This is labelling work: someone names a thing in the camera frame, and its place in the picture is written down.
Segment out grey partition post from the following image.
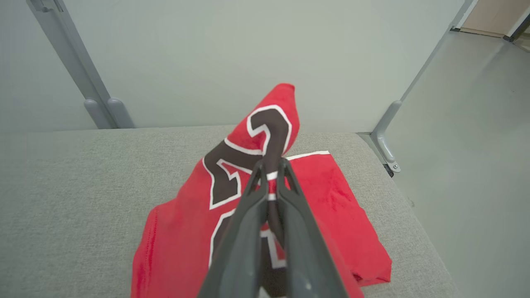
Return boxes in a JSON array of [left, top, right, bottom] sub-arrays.
[[41, 0, 135, 129], [26, 0, 113, 130]]

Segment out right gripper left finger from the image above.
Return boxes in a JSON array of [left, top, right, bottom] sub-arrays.
[[198, 159, 270, 298]]

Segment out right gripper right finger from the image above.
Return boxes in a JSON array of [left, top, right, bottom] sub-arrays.
[[275, 159, 350, 298]]

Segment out red jersey black number print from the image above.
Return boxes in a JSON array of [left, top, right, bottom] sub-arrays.
[[130, 83, 393, 298]]

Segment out grey post with bracket foot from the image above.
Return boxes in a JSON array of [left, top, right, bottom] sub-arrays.
[[371, 0, 477, 173]]

